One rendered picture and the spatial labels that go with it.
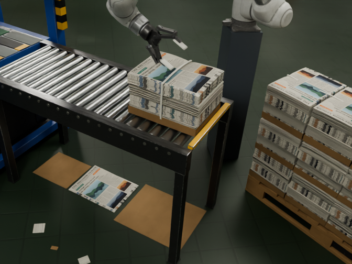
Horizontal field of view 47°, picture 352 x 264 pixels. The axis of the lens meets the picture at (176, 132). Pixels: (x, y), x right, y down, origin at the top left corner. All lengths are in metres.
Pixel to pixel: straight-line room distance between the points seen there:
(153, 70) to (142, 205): 1.04
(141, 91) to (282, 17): 0.90
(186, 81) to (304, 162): 0.91
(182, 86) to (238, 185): 1.22
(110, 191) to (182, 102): 1.11
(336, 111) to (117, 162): 1.54
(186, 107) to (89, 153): 1.38
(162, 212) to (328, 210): 0.99
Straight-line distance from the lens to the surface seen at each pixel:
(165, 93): 1.85
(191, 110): 1.82
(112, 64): 2.49
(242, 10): 2.50
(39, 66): 2.53
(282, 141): 2.45
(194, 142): 1.83
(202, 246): 2.47
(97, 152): 3.06
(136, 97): 1.96
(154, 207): 2.64
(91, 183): 2.81
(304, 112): 2.28
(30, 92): 2.26
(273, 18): 2.35
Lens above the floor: 1.94
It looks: 36 degrees down
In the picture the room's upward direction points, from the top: 4 degrees clockwise
